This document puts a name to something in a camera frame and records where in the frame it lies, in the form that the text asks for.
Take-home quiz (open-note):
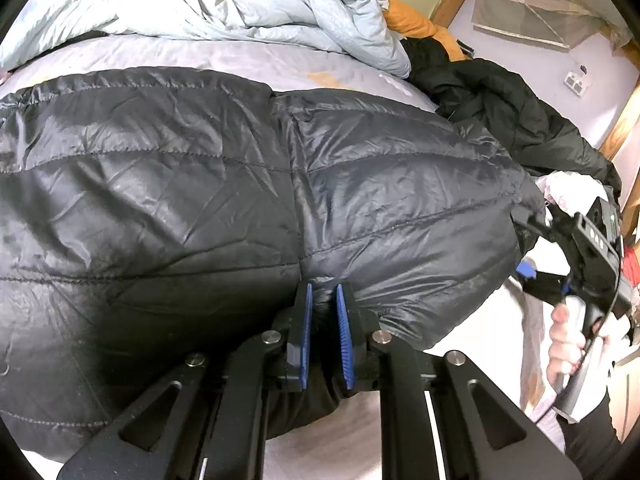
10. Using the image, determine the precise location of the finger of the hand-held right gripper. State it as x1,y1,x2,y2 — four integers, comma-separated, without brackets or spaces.
516,260,571,306
510,207,576,246

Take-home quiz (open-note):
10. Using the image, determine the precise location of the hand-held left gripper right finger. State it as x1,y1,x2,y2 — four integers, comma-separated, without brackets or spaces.
335,282,583,480

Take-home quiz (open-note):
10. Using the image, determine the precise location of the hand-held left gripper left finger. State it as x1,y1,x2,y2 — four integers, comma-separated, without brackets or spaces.
55,282,315,480

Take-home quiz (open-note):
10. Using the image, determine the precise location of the black puffer jacket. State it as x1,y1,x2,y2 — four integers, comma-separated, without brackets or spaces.
0,67,548,461

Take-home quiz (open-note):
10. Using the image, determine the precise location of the person's right forearm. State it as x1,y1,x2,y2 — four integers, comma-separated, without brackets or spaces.
555,390,626,480

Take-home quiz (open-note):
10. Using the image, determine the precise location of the person's right hand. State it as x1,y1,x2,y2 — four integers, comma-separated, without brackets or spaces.
547,304,587,387

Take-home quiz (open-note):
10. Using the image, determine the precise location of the white pink printed cloth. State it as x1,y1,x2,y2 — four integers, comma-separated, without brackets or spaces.
537,170,616,216

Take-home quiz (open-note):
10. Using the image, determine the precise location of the dark green padded jacket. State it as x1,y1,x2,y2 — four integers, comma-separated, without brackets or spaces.
400,37,623,201

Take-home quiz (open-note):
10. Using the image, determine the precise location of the white power socket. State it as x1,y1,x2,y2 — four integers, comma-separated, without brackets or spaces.
564,62,591,97

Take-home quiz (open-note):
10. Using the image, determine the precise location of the yellow pillow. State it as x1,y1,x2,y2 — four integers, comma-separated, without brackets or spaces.
384,0,468,61

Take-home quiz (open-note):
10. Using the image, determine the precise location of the light blue duvet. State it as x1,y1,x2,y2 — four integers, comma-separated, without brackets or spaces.
0,0,413,79

